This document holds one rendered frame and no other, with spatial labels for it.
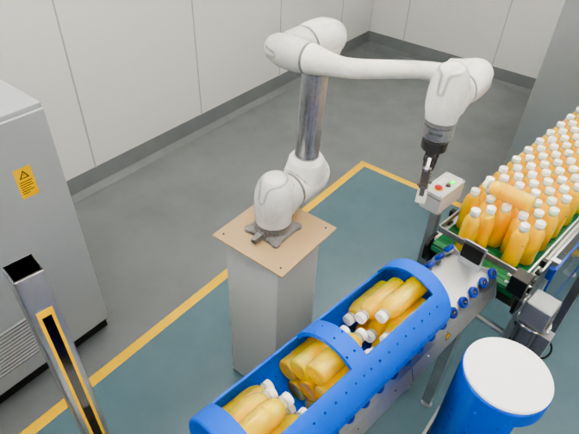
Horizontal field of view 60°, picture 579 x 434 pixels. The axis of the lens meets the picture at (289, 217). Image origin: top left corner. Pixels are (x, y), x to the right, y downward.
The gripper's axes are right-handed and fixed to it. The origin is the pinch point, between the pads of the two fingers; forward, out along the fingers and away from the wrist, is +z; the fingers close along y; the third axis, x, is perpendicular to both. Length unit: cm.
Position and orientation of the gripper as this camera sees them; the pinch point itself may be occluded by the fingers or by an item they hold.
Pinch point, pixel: (421, 193)
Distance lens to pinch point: 160.6
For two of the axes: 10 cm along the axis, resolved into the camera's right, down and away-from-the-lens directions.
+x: 9.2, 2.8, -2.9
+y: -4.0, 5.8, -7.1
